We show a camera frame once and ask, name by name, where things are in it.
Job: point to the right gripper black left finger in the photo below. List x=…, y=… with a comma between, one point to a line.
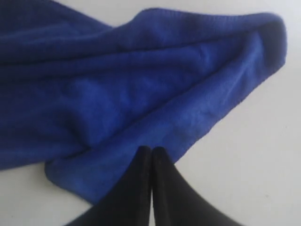
x=128, y=202

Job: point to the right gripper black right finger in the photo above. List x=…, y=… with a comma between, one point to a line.
x=175, y=202

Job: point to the blue microfiber towel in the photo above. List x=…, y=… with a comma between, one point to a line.
x=82, y=96

